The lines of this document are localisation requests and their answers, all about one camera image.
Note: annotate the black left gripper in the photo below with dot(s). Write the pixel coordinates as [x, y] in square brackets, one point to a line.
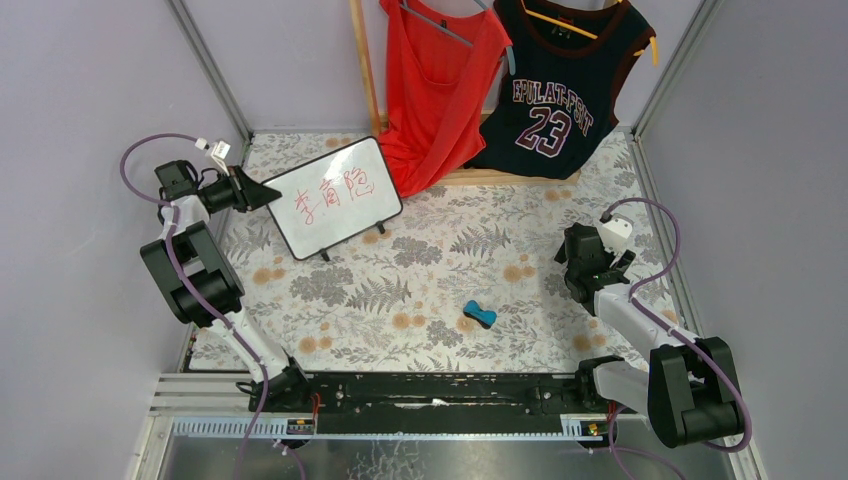
[240, 189]

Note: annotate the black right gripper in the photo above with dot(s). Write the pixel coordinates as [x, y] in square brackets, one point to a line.
[597, 273]

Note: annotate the white whiteboard black frame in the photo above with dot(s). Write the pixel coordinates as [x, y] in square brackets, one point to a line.
[333, 198]

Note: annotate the blue black whiteboard eraser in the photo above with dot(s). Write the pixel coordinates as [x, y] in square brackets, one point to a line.
[486, 318]

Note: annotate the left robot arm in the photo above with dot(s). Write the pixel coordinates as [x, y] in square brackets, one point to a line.
[201, 287]

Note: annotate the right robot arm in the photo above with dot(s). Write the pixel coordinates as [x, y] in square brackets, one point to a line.
[689, 391]

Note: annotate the floral patterned table mat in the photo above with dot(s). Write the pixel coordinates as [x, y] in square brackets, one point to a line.
[392, 300]

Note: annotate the wooden clothes rack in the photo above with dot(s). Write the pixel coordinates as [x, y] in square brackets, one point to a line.
[378, 120]

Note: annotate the navy basketball jersey 23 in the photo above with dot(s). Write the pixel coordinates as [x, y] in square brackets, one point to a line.
[553, 113]

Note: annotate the red tank top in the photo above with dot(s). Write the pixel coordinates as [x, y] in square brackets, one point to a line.
[436, 88]

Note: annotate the yellow clothes hanger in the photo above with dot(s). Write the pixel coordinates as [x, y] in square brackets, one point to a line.
[653, 44]

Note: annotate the grey clothes hanger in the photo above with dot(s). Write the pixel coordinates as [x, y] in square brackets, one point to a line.
[508, 52]

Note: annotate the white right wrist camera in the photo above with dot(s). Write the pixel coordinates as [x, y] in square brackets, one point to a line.
[614, 234]

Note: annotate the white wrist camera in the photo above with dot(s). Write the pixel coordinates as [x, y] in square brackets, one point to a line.
[614, 234]
[216, 152]

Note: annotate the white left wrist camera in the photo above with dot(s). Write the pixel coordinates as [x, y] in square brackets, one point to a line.
[216, 152]

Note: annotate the aluminium frame post left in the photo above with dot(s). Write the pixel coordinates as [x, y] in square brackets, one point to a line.
[209, 67]

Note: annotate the slotted cable duct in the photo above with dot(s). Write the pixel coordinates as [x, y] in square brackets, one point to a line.
[407, 426]

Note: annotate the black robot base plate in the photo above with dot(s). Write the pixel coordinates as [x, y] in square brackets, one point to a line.
[492, 394]

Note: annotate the aluminium frame rail right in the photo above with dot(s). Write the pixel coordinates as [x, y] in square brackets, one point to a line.
[692, 35]

